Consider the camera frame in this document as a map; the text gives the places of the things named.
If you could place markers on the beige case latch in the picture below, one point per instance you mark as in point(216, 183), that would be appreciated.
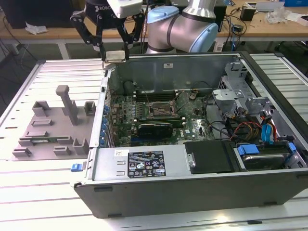
point(108, 66)

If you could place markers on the thin metal locking lever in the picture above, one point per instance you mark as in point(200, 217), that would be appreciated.
point(147, 97)
point(183, 106)

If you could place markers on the silver metal drive cage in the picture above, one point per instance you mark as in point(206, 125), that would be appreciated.
point(228, 95)

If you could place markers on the green motherboard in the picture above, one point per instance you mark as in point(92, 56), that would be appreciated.
point(195, 134)

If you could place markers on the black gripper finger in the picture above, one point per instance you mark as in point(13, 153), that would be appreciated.
point(92, 39)
point(138, 29)

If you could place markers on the black RAM slot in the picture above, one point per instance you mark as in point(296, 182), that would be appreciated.
point(156, 97)
point(156, 92)
point(168, 119)

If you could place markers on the small black box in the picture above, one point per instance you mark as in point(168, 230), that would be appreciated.
point(247, 14)

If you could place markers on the large black monitor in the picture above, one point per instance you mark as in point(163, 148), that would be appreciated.
point(43, 12)

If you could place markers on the black graphics card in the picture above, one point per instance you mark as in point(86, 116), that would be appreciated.
point(155, 130)

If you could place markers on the small blue clip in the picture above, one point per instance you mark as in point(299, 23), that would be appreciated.
point(76, 167)

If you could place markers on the crumpled white paper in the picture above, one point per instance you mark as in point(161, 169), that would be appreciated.
point(36, 28)

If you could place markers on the silver power supply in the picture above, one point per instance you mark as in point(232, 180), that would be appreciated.
point(108, 166)

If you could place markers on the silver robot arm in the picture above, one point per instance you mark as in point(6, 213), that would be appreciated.
point(185, 26)

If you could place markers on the wooden desk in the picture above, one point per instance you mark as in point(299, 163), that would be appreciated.
point(55, 33)

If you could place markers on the crumpled clear plastic bag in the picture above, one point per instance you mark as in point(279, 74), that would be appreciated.
point(276, 15)

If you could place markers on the flat white box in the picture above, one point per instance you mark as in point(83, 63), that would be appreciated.
point(298, 18)

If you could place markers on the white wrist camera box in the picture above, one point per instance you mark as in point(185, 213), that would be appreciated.
point(125, 9)

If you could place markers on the CPU socket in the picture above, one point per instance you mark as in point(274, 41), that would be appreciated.
point(158, 109)

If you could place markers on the silver CPU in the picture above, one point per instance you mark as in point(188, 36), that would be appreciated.
point(116, 55)

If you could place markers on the hard disk in blue carrier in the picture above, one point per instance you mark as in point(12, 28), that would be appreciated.
point(262, 160)

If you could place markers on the grey parts rack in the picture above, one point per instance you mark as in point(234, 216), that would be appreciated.
point(57, 130)

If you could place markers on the green RAM stick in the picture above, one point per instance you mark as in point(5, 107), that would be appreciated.
point(48, 138)

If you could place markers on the black open PC case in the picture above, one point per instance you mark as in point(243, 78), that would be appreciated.
point(192, 197)

